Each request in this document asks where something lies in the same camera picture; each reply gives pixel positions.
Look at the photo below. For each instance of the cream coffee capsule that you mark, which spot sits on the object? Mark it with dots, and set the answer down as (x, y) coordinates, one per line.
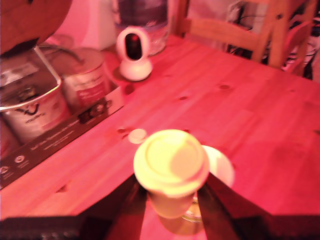
(170, 162)

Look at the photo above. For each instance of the illustrated coffee mug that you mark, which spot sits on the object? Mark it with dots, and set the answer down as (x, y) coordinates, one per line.
(221, 165)

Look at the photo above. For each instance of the small pale round disc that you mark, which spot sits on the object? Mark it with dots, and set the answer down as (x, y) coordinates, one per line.
(137, 136)

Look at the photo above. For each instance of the dark cardboard tray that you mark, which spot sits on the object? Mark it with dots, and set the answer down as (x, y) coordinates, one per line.
(62, 140)

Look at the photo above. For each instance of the metal tin red label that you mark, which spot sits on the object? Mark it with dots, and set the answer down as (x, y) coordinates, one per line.
(86, 82)

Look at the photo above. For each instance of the metal tin plain label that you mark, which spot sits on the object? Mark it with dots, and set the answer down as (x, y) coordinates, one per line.
(6, 140)

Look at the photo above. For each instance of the wooden chair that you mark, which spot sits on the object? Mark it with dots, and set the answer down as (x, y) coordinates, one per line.
(225, 32)

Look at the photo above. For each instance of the large clear water bottle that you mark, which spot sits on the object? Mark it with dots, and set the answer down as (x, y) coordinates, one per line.
(150, 22)

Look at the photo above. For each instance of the cork globe on metal stand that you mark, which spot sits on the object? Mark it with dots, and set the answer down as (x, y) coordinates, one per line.
(25, 22)

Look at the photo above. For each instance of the small white round camera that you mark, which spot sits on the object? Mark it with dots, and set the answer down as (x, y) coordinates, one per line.
(135, 65)

